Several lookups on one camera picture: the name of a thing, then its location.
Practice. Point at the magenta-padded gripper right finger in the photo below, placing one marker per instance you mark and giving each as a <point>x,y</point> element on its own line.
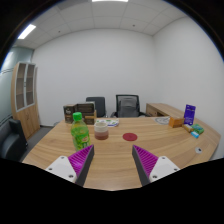
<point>163,166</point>

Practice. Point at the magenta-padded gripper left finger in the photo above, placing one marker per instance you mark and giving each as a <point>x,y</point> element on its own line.
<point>61,166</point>

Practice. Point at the green drink bottle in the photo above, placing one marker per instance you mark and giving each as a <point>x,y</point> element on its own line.
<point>80,133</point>

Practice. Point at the flat round red coaster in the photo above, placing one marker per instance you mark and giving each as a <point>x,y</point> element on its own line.
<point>130,137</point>

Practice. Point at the small blue box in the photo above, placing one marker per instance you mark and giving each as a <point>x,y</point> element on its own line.
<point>195,134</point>

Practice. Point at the small tan box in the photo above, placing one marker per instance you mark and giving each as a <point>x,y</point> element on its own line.
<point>187,128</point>

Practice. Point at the orange wooden box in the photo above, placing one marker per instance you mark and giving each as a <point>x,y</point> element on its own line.
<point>176,122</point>

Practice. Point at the green box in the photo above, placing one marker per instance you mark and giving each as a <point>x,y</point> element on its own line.
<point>198,128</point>

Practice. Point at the tall dark brown box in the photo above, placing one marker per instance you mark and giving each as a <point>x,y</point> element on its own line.
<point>69,114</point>

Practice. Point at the white and brown cup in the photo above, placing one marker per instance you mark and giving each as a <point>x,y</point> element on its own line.
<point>101,130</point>

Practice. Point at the black leather sofa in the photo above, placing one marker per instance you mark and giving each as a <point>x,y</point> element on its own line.
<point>11,141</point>

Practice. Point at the purple box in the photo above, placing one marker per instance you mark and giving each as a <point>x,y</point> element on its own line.
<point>189,115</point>

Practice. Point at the wooden shelf cabinet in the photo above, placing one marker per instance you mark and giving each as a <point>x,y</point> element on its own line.
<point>28,116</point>

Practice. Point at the printed paper sheet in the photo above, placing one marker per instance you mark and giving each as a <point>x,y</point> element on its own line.
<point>110,122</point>

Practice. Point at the grey backpack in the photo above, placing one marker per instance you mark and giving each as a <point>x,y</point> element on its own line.
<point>128,106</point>

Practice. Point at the black padded office chair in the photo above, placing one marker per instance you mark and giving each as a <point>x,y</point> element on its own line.
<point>98,105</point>

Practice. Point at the long ceiling light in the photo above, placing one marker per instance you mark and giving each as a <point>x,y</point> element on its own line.
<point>110,1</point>
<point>26,31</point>

